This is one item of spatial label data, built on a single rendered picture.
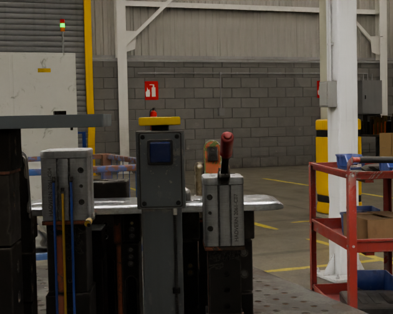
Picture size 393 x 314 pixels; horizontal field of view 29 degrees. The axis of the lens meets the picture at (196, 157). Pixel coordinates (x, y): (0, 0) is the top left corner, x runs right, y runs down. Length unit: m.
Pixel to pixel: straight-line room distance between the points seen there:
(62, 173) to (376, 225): 2.45
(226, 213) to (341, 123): 4.14
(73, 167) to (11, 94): 8.32
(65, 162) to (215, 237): 0.27
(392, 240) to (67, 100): 6.69
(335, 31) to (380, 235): 2.19
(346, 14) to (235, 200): 4.25
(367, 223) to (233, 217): 2.30
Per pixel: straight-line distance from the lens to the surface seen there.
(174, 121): 1.08
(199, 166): 1.58
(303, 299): 1.94
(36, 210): 1.38
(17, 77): 9.57
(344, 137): 5.38
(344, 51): 5.39
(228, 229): 1.25
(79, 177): 1.25
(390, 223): 3.57
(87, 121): 1.05
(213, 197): 1.25
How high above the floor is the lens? 1.16
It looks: 3 degrees down
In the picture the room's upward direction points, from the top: 1 degrees counter-clockwise
